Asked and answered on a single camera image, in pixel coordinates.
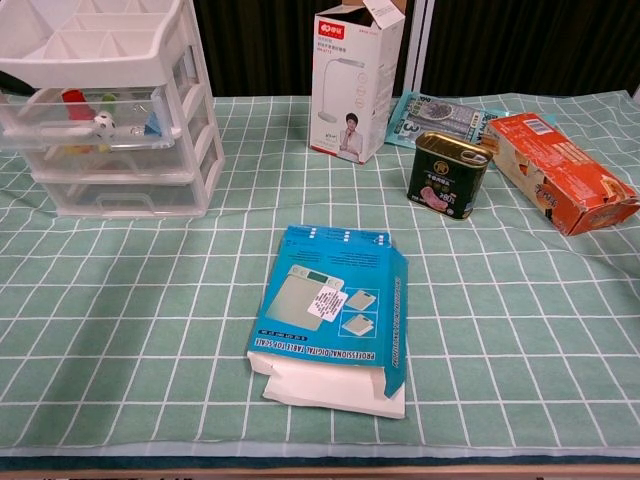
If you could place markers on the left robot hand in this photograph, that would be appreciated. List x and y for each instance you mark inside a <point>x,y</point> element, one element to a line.
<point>15,82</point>

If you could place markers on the red plastic cap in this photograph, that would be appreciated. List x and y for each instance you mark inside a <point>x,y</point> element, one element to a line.
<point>76,104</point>

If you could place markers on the white plastic drawer unit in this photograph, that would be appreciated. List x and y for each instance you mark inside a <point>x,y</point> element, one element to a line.
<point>175,45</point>

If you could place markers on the green pen with football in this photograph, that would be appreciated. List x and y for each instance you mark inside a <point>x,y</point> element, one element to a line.
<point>104,124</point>

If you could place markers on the metal binder clip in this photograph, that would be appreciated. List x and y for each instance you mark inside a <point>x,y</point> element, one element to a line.
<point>134,131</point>

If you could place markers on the blue plastic piece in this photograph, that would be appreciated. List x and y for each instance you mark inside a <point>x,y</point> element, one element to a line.
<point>152,124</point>

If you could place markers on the green checked tablecloth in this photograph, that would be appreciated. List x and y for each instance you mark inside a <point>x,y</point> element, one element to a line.
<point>150,300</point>

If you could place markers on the white desk lamp box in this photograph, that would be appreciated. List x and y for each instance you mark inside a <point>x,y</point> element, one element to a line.
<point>350,75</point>

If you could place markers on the blue kitchen scale box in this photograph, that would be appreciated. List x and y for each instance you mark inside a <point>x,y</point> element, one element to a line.
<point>320,280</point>

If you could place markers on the teal snack packet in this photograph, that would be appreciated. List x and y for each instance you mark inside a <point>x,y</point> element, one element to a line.
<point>440,117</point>

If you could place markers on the green luncheon meat can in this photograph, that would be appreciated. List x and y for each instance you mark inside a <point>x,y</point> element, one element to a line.
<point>445,180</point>

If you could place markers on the orange carton box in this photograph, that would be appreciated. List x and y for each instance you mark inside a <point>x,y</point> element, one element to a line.
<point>560,170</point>

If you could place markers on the white frame pole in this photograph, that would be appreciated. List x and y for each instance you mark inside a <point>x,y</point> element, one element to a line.
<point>420,45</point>

